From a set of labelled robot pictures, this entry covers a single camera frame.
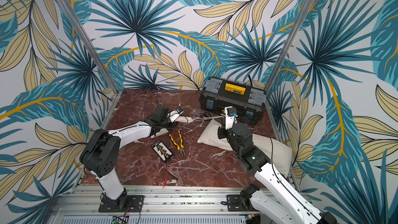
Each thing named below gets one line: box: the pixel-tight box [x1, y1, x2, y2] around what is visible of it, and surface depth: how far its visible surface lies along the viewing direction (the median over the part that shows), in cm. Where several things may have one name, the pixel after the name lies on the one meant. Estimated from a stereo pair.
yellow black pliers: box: [168, 130, 186, 158], surface depth 92 cm
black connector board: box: [150, 140, 175, 163], surface depth 91 cm
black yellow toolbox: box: [198, 77, 267, 126], surface depth 97 cm
